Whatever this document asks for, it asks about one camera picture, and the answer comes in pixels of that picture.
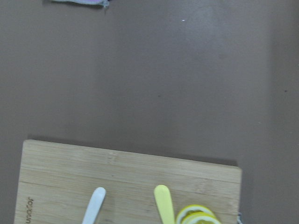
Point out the white ceramic spoon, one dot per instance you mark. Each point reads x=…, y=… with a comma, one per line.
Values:
x=94, y=206

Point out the yellow plastic knife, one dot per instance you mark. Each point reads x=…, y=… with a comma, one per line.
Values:
x=164, y=204

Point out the bamboo cutting board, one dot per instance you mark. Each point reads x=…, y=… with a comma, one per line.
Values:
x=57, y=180

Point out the grey folded cloth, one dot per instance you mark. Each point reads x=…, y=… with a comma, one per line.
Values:
x=103, y=3

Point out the lemon slice near handle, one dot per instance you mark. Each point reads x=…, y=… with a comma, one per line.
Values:
x=189, y=209

